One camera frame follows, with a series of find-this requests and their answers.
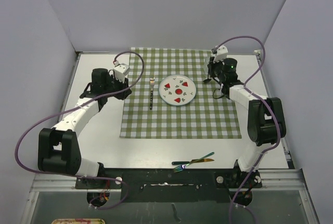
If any green handled knife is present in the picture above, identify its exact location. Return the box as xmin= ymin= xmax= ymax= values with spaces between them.
xmin=171 ymin=158 xmax=214 ymax=166

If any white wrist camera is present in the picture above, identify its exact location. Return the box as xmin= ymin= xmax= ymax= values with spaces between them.
xmin=113 ymin=60 xmax=130 ymax=83
xmin=211 ymin=45 xmax=228 ymax=63

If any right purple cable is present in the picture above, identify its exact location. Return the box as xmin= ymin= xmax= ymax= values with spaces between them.
xmin=212 ymin=35 xmax=283 ymax=224

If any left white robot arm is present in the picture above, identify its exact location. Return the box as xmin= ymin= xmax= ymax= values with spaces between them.
xmin=37 ymin=63 xmax=131 ymax=188

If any purple cable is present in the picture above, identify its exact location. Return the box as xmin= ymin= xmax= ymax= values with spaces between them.
xmin=212 ymin=35 xmax=283 ymax=224
xmin=15 ymin=51 xmax=145 ymax=210

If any black spoon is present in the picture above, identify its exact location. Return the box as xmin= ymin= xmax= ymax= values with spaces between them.
xmin=203 ymin=63 xmax=212 ymax=84

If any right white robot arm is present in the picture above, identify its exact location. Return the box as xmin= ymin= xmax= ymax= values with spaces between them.
xmin=207 ymin=56 xmax=286 ymax=187

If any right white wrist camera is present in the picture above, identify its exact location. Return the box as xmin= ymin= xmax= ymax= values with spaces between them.
xmin=211 ymin=45 xmax=228 ymax=63

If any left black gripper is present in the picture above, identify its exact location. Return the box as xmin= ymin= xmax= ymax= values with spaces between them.
xmin=104 ymin=74 xmax=131 ymax=100

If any green white checkered tablecloth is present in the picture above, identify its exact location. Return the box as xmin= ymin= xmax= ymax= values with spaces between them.
xmin=120 ymin=47 xmax=241 ymax=139

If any silver fork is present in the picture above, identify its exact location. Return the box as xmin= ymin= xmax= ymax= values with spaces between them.
xmin=149 ymin=77 xmax=155 ymax=110

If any white plate with strawberries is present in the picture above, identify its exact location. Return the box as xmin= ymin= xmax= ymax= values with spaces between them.
xmin=158 ymin=75 xmax=197 ymax=107

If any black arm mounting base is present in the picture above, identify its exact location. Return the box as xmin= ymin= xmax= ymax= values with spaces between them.
xmin=75 ymin=167 xmax=262 ymax=203

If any iridescent rainbow fork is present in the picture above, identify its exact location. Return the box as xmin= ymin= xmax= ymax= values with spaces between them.
xmin=172 ymin=152 xmax=215 ymax=173

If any yellow rimmed tray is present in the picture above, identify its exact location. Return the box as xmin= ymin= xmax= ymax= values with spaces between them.
xmin=52 ymin=218 xmax=105 ymax=224

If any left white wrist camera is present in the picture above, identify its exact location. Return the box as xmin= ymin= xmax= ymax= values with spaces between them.
xmin=113 ymin=60 xmax=130 ymax=83

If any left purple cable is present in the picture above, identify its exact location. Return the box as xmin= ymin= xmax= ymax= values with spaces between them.
xmin=15 ymin=51 xmax=145 ymax=210

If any clear drinking glass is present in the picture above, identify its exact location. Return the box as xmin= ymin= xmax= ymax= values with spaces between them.
xmin=203 ymin=56 xmax=211 ymax=78

